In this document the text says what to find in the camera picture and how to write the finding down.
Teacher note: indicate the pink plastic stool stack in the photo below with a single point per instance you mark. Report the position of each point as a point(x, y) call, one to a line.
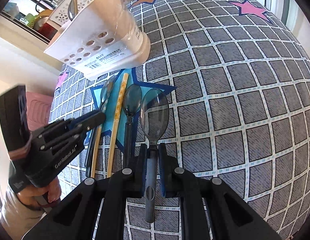
point(38, 110)

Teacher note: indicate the person left hand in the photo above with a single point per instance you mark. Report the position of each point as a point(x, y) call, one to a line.
point(28, 195)

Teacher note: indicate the white utensil holder caddy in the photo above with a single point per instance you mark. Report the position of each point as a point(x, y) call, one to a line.
point(103, 37)

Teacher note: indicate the grey checked tablecloth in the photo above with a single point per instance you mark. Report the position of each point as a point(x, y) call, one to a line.
point(238, 87)

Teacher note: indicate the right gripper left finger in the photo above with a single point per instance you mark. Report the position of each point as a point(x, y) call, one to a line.
point(140, 169)

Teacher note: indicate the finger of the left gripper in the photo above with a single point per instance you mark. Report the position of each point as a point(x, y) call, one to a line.
point(88, 121)

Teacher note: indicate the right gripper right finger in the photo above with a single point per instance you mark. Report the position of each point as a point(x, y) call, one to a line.
point(167, 165)

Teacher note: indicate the dark translucent spoon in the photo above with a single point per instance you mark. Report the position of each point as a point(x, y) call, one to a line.
point(131, 104)
point(71, 10)
point(104, 97)
point(154, 116)

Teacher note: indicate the yellow patterned chopstick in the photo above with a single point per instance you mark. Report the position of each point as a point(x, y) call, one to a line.
point(116, 123)

